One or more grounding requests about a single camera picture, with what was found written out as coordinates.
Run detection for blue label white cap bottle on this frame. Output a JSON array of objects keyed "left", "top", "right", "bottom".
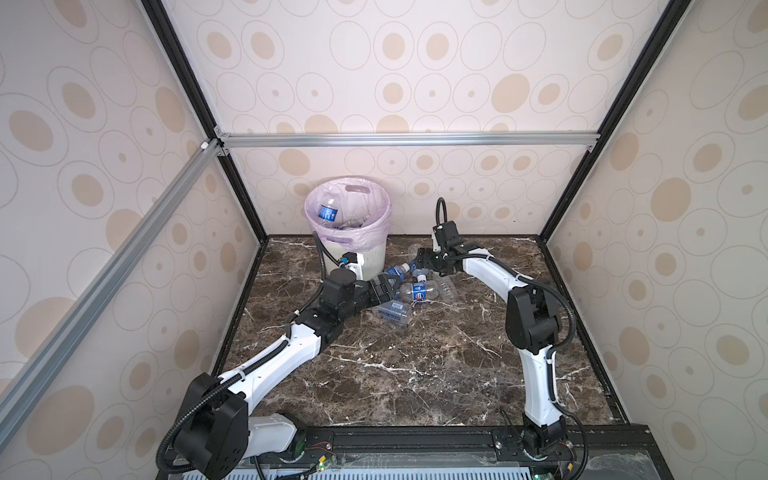
[{"left": 317, "top": 191, "right": 343, "bottom": 229}]

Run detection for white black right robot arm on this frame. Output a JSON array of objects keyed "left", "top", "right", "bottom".
[{"left": 415, "top": 197, "right": 589, "bottom": 479}]

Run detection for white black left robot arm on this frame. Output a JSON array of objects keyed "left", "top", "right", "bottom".
[{"left": 155, "top": 253, "right": 402, "bottom": 479}]

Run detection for white ribbed waste bin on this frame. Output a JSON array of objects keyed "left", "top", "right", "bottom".
[{"left": 321, "top": 238, "right": 387, "bottom": 280}]

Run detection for pink bin liner bag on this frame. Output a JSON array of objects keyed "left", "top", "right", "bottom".
[{"left": 304, "top": 177, "right": 392, "bottom": 250}]

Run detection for clear bottle barcode blue cap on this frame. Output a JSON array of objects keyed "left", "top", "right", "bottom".
[{"left": 376, "top": 300, "right": 412, "bottom": 326}]

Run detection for Pocari Sweat bottle lying sideways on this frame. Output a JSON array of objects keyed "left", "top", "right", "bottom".
[{"left": 385, "top": 263, "right": 411, "bottom": 281}]

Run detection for Pepsi water bottle blue cap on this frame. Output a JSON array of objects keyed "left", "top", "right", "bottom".
[{"left": 397, "top": 280, "right": 440, "bottom": 303}]

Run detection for clear unlabelled crushed bottle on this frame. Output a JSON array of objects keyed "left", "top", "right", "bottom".
[{"left": 434, "top": 276, "right": 459, "bottom": 304}]

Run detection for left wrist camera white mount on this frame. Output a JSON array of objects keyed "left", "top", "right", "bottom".
[{"left": 339, "top": 252, "right": 364, "bottom": 281}]

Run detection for aluminium rail back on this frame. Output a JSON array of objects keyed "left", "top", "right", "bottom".
[{"left": 220, "top": 131, "right": 600, "bottom": 149}]

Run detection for aluminium rail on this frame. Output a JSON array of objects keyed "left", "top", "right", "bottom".
[
  {"left": 220, "top": 131, "right": 600, "bottom": 149},
  {"left": 1, "top": 139, "right": 223, "bottom": 449}
]

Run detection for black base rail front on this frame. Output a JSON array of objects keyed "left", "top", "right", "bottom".
[{"left": 157, "top": 424, "right": 673, "bottom": 480}]

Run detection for aluminium rail left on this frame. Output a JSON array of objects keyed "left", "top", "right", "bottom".
[{"left": 1, "top": 139, "right": 223, "bottom": 449}]

